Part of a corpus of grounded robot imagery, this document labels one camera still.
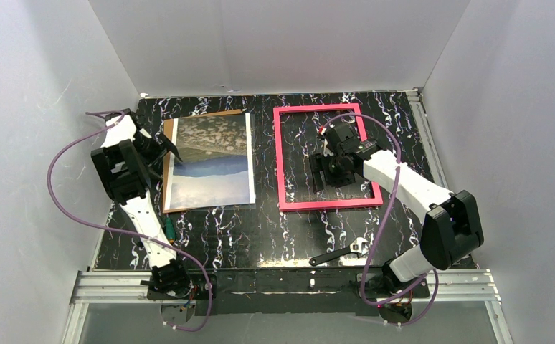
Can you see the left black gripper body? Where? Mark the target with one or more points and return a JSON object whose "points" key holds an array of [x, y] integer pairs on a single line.
{"points": [[158, 145]]}

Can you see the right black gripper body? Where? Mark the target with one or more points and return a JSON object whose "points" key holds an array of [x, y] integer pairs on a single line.
{"points": [[319, 172]]}

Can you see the pink photo frame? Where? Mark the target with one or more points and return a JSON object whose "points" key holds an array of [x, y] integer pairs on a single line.
{"points": [[375, 200]]}

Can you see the landscape photo print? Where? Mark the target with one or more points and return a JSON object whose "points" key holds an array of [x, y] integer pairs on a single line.
{"points": [[217, 167]]}

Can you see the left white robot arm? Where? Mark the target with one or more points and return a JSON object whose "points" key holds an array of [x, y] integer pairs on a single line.
{"points": [[124, 163]]}

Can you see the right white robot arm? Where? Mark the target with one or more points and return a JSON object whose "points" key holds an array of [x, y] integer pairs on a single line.
{"points": [[451, 227]]}

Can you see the black adjustable wrench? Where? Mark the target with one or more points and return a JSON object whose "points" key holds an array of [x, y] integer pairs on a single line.
{"points": [[359, 246]]}

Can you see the green handled screwdriver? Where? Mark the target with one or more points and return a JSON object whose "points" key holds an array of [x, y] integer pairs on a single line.
{"points": [[170, 231]]}

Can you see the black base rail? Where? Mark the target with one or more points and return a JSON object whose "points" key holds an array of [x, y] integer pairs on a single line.
{"points": [[302, 290]]}

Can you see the aluminium side rail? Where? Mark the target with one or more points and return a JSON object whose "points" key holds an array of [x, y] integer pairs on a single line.
{"points": [[414, 98]]}

